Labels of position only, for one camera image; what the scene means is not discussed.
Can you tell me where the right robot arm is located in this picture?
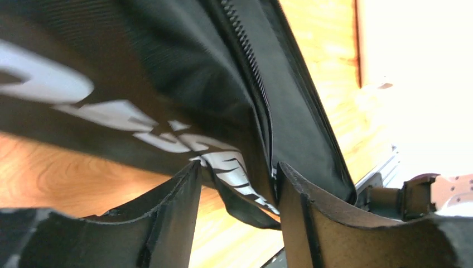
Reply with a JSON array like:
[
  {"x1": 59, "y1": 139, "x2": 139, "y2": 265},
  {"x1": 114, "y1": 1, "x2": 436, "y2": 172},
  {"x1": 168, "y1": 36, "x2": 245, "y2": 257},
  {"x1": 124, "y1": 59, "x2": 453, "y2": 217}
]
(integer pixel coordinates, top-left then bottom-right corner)
[{"x1": 356, "y1": 173, "x2": 472, "y2": 222}]

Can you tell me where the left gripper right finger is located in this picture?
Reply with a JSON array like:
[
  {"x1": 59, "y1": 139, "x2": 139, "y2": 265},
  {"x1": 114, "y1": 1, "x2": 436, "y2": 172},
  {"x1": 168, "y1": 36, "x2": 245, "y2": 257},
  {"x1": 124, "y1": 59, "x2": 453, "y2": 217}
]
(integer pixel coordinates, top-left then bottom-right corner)
[{"x1": 277, "y1": 162, "x2": 472, "y2": 267}]

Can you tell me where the black racket bag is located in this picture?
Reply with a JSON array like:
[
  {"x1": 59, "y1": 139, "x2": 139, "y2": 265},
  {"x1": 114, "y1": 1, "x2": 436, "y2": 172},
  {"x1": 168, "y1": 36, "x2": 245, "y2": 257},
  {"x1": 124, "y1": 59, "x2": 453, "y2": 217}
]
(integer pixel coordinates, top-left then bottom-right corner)
[{"x1": 1, "y1": 1, "x2": 357, "y2": 229}]

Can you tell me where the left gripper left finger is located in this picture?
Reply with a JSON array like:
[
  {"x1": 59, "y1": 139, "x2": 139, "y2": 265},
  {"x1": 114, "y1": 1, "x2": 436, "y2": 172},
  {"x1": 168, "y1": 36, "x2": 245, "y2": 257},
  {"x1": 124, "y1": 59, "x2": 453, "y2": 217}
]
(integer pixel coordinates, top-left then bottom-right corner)
[{"x1": 1, "y1": 161, "x2": 201, "y2": 267}]

